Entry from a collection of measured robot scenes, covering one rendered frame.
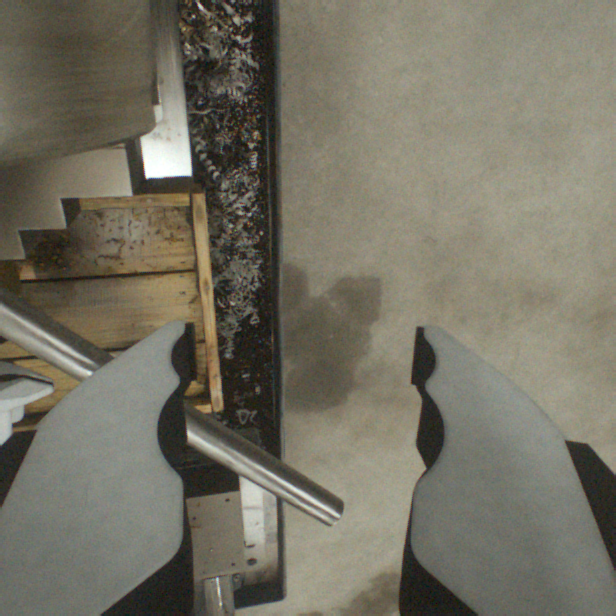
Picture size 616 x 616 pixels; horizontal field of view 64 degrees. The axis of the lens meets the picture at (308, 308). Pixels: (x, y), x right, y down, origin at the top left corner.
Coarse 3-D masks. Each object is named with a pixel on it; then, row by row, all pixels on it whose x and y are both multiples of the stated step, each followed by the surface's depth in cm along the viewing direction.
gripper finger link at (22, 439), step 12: (24, 432) 8; (12, 444) 8; (24, 444) 8; (0, 456) 8; (12, 456) 8; (24, 456) 8; (0, 468) 8; (12, 468) 8; (0, 480) 7; (12, 480) 7; (0, 492) 7; (0, 504) 7
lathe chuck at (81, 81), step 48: (0, 0) 19; (48, 0) 20; (96, 0) 23; (144, 0) 28; (0, 48) 19; (48, 48) 21; (96, 48) 23; (144, 48) 28; (0, 96) 20; (48, 96) 21; (96, 96) 24; (144, 96) 28; (0, 144) 20; (48, 144) 22; (96, 144) 24
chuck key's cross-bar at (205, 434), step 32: (0, 288) 14; (0, 320) 14; (32, 320) 14; (32, 352) 15; (64, 352) 15; (96, 352) 15; (192, 416) 17; (224, 448) 17; (256, 448) 18; (256, 480) 18; (288, 480) 18; (320, 512) 19
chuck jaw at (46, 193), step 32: (64, 160) 30; (96, 160) 30; (128, 160) 31; (0, 192) 30; (32, 192) 31; (64, 192) 31; (96, 192) 31; (128, 192) 32; (0, 224) 31; (32, 224) 32; (64, 224) 32; (0, 256) 32
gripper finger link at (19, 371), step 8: (0, 368) 40; (8, 368) 40; (16, 368) 40; (24, 368) 41; (0, 376) 39; (8, 376) 40; (16, 376) 40; (24, 376) 39; (32, 376) 40; (40, 376) 40; (16, 408) 42; (16, 416) 43
